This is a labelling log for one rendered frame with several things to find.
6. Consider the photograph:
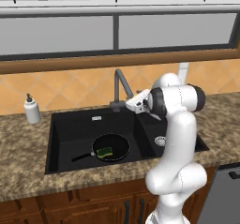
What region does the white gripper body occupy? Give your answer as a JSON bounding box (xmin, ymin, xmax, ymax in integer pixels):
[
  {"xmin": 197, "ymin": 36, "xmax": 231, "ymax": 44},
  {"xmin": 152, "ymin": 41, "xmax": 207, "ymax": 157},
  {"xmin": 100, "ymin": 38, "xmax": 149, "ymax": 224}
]
[{"xmin": 125, "ymin": 88, "xmax": 152, "ymax": 114}]

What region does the grey sink tap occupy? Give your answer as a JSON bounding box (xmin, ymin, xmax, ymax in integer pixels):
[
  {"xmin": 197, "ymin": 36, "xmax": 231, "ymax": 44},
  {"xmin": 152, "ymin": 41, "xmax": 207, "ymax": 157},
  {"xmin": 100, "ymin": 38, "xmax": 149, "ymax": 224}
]
[{"xmin": 109, "ymin": 67, "xmax": 143, "ymax": 113}]

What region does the black frying pan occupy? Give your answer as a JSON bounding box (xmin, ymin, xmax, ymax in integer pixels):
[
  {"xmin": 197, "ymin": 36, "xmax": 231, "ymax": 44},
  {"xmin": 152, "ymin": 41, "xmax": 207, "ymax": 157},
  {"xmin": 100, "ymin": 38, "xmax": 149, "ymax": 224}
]
[{"xmin": 70, "ymin": 133, "xmax": 131, "ymax": 163}]

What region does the silver sink drain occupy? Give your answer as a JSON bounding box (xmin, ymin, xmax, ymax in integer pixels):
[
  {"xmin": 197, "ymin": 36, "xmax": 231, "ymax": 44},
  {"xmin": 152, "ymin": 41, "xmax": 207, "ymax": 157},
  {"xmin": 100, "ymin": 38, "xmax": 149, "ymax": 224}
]
[{"xmin": 154, "ymin": 135, "xmax": 167, "ymax": 147}]

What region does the green and yellow sponge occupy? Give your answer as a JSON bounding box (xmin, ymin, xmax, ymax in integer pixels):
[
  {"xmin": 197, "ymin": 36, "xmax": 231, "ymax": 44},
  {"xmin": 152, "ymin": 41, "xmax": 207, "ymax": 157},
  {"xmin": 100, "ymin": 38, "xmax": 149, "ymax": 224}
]
[{"xmin": 96, "ymin": 145, "xmax": 114, "ymax": 159}]

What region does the black kitchen sink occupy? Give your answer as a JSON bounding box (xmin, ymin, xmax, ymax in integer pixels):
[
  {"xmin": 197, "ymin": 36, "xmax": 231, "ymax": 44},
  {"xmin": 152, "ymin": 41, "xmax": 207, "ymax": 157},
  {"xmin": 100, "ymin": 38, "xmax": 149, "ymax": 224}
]
[{"xmin": 44, "ymin": 104, "xmax": 211, "ymax": 175}]

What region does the wooden panel under sink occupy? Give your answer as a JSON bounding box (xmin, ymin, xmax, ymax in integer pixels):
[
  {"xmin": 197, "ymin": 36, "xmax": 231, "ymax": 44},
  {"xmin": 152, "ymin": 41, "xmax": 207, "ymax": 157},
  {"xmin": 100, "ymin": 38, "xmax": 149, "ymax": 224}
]
[{"xmin": 73, "ymin": 179, "xmax": 152, "ymax": 202}]

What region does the white upright object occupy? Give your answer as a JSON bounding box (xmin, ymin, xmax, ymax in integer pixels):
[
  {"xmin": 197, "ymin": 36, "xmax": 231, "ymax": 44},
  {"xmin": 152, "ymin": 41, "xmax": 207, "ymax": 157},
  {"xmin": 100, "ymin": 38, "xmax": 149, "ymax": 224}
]
[{"xmin": 177, "ymin": 62, "xmax": 190, "ymax": 85}]

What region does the wooden window sill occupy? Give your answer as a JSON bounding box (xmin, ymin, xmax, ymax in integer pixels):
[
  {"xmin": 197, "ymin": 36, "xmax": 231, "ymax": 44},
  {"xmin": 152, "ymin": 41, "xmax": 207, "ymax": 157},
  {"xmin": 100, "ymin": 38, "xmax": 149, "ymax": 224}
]
[{"xmin": 0, "ymin": 48, "xmax": 240, "ymax": 76}]

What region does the grey framed window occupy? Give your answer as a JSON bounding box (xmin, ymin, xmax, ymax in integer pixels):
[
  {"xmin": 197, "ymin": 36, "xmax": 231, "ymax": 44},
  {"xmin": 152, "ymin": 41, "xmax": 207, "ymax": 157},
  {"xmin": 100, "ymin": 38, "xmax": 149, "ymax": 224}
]
[{"xmin": 0, "ymin": 0, "xmax": 240, "ymax": 62}]

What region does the white soap dispenser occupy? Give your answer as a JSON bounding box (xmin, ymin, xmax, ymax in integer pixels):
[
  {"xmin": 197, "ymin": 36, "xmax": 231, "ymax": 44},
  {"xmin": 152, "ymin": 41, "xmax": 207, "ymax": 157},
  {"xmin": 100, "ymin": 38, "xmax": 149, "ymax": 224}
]
[{"xmin": 23, "ymin": 93, "xmax": 42, "ymax": 125}]

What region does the wooden cupboard door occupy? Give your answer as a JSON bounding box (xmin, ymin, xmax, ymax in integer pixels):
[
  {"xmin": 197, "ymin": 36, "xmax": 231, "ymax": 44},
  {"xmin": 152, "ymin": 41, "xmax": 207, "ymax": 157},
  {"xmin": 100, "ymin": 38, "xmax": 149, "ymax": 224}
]
[
  {"xmin": 41, "ymin": 196, "xmax": 136, "ymax": 224},
  {"xmin": 134, "ymin": 188, "xmax": 159, "ymax": 224},
  {"xmin": 0, "ymin": 199, "xmax": 43, "ymax": 224}
]

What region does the black cupboard handle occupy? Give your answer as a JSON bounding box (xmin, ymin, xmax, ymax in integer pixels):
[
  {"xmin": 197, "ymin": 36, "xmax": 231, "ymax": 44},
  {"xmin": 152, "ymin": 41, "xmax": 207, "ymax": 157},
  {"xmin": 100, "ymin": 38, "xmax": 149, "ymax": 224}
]
[
  {"xmin": 138, "ymin": 197, "xmax": 145, "ymax": 224},
  {"xmin": 124, "ymin": 200, "xmax": 131, "ymax": 224}
]

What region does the black dishwasher handle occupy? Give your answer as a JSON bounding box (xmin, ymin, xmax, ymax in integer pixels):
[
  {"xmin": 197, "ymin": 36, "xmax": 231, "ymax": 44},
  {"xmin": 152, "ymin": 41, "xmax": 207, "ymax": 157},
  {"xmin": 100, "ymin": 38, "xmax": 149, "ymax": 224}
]
[{"xmin": 228, "ymin": 170, "xmax": 240, "ymax": 181}]

